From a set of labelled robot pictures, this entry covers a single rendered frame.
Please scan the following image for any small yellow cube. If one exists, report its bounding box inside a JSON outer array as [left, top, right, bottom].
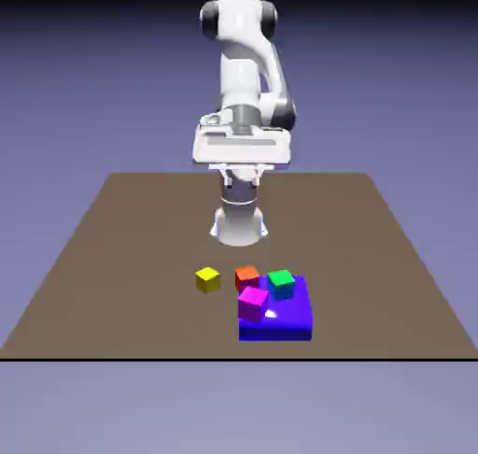
[[194, 266, 222, 295]]

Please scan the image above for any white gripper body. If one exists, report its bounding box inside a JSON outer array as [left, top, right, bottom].
[[191, 123, 292, 172]]

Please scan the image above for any small magenta cube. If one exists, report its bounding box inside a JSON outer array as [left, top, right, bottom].
[[237, 286, 271, 323]]

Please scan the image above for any small green cube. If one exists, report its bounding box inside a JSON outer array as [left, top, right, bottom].
[[266, 269, 297, 301]]

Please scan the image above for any small orange cube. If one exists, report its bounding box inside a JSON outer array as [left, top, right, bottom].
[[234, 265, 260, 291]]

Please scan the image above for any large blue box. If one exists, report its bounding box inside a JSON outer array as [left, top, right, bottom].
[[238, 274, 314, 342]]

